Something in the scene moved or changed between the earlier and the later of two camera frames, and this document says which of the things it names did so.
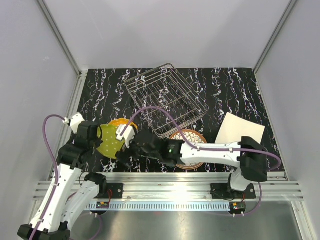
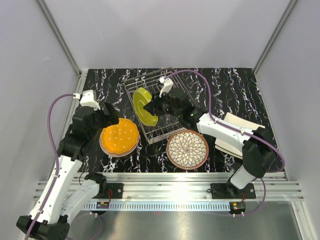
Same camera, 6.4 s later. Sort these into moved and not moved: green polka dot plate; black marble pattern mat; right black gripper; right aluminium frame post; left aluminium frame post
Moved: green polka dot plate; right black gripper
Not moved: left aluminium frame post; black marble pattern mat; right aluminium frame post
